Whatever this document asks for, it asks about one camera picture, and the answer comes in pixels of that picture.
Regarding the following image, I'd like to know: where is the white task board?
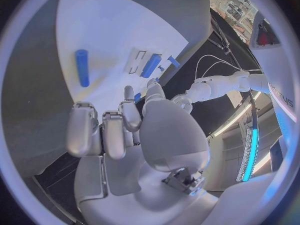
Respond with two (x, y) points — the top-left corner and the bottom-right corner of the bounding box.
(55, 0), (190, 110)

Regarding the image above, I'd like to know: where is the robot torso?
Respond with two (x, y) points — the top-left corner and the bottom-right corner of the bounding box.
(248, 11), (299, 141)

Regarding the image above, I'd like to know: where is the glowing light bar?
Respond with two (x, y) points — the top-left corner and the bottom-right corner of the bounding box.
(235, 123), (260, 183)

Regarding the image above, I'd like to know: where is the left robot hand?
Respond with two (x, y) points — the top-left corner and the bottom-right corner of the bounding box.
(170, 94), (195, 115)

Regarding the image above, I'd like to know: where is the black cable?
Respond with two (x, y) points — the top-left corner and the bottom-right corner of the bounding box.
(210, 15), (231, 51)
(206, 37), (244, 69)

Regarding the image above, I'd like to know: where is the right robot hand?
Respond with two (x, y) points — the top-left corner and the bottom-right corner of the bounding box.
(65, 78), (226, 225)

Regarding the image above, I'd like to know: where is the white cable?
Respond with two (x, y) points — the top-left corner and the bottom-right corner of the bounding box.
(202, 60), (262, 78)
(194, 54), (245, 81)

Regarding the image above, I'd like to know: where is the workshop shelf rack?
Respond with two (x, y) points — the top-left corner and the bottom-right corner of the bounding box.
(210, 0), (258, 43)

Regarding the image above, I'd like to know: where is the long blue cylinder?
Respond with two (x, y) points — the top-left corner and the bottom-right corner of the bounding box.
(73, 49), (91, 88)

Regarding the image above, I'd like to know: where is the blue rectangular block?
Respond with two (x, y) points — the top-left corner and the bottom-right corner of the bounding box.
(139, 53), (163, 79)

